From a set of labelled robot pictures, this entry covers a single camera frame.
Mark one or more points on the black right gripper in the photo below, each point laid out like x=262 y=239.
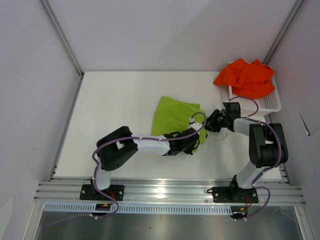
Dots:
x=211 y=126

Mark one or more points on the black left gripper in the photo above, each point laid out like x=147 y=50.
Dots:
x=189 y=151

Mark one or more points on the lime green shorts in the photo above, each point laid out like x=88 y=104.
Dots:
x=172 y=115

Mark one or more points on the orange shorts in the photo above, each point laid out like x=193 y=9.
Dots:
x=247 y=79

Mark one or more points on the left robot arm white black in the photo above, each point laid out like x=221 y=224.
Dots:
x=115 y=149

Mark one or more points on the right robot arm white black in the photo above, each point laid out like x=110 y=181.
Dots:
x=267 y=149

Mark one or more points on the white plastic perforated basket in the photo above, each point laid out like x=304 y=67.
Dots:
x=266 y=105

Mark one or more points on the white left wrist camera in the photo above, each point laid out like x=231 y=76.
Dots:
x=197 y=126

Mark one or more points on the aluminium frame rail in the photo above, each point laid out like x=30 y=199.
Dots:
x=168 y=191

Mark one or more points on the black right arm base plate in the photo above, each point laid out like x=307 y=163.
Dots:
x=222 y=194

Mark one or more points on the white slotted cable duct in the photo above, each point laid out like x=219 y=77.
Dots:
x=132 y=208

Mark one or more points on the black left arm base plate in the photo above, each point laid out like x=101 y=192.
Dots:
x=88 y=192

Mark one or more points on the right corner aluminium post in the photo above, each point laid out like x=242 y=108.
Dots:
x=288 y=23

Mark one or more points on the corner aluminium post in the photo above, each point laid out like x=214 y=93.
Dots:
x=288 y=23
x=48 y=11

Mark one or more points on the left corner aluminium post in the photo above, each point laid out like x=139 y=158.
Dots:
x=48 y=11

